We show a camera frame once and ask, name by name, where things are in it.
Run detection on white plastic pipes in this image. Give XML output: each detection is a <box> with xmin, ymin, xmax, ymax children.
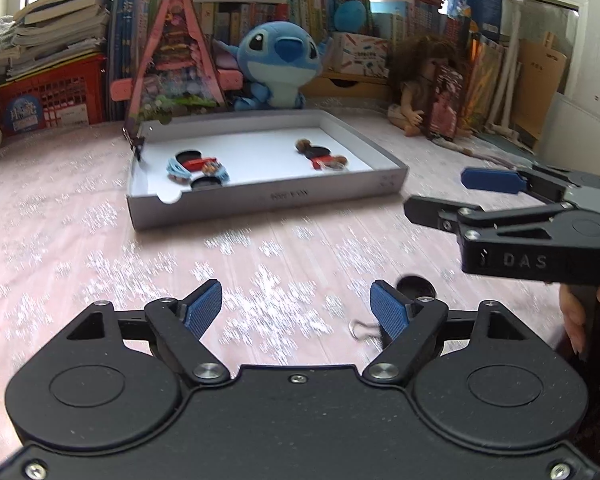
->
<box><xmin>487</xmin><ymin>0</ymin><xmax>538</xmax><ymax>152</ymax></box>

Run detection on white board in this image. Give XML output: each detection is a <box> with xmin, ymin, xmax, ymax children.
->
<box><xmin>539</xmin><ymin>91</ymin><xmax>600</xmax><ymax>177</ymax></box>

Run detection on blue carton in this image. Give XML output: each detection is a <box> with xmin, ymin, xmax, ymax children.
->
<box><xmin>442</xmin><ymin>0</ymin><xmax>506</xmax><ymax>43</ymax></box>

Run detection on brown-haired doll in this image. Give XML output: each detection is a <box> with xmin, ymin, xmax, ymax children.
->
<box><xmin>387</xmin><ymin>36</ymin><xmax>473</xmax><ymax>138</ymax></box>

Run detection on row of thin picture books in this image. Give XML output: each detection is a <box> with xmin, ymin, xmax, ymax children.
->
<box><xmin>461</xmin><ymin>32</ymin><xmax>508</xmax><ymax>131</ymax></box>

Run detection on pink snowflake tablecloth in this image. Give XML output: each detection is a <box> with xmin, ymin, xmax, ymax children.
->
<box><xmin>0</xmin><ymin>102</ymin><xmax>600</xmax><ymax>468</ymax></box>

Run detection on blue braided cord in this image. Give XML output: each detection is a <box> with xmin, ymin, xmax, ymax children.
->
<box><xmin>166</xmin><ymin>156</ymin><xmax>231</xmax><ymax>184</ymax></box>

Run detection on row of upright books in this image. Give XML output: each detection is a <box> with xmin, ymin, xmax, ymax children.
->
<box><xmin>107</xmin><ymin>0</ymin><xmax>481</xmax><ymax>126</ymax></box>

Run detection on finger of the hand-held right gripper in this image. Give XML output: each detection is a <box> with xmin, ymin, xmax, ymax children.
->
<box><xmin>403</xmin><ymin>195</ymin><xmax>568</xmax><ymax>252</ymax></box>
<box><xmin>460</xmin><ymin>165</ymin><xmax>600</xmax><ymax>205</ymax></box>

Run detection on red plastic basket with sticker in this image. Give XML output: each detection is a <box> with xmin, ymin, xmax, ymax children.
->
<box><xmin>0</xmin><ymin>54</ymin><xmax>108</xmax><ymax>136</ymax></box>

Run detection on stack of lying books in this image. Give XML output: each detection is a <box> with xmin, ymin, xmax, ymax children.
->
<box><xmin>0</xmin><ymin>0</ymin><xmax>118</xmax><ymax>81</ymax></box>

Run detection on wooden drawer box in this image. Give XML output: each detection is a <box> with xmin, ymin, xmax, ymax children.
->
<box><xmin>300</xmin><ymin>71</ymin><xmax>393</xmax><ymax>102</ymax></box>

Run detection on white box with pencil print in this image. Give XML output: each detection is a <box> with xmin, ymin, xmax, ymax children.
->
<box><xmin>330</xmin><ymin>32</ymin><xmax>391</xmax><ymax>80</ymax></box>

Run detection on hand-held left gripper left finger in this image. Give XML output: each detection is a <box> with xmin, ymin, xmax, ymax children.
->
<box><xmin>62</xmin><ymin>279</ymin><xmax>232</xmax><ymax>386</ymax></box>

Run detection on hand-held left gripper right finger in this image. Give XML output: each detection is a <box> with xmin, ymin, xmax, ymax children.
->
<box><xmin>362</xmin><ymin>280</ymin><xmax>531</xmax><ymax>386</ymax></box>

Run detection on blue alien plush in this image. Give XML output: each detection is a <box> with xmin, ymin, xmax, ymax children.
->
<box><xmin>215</xmin><ymin>21</ymin><xmax>333</xmax><ymax>111</ymax></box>

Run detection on black binder clip on tray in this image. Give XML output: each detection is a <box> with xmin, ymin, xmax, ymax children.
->
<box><xmin>122</xmin><ymin>116</ymin><xmax>148</xmax><ymax>162</ymax></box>

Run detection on grey cardboard box tray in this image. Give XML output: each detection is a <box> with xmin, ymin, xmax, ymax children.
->
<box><xmin>126</xmin><ymin>109</ymin><xmax>410</xmax><ymax>232</ymax></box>

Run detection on brown cardboard sheet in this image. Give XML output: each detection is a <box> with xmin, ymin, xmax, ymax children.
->
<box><xmin>516</xmin><ymin>32</ymin><xmax>568</xmax><ymax>147</ymax></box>

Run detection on white braided cable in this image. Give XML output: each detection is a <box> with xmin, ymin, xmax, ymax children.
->
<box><xmin>432</xmin><ymin>137</ymin><xmax>531</xmax><ymax>170</ymax></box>

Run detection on pink triangular miniature house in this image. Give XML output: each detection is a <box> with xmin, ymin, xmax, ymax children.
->
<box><xmin>109</xmin><ymin>0</ymin><xmax>243</xmax><ymax>123</ymax></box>

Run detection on person's right hand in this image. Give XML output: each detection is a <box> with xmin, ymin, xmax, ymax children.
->
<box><xmin>559</xmin><ymin>282</ymin><xmax>600</xmax><ymax>361</ymax></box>

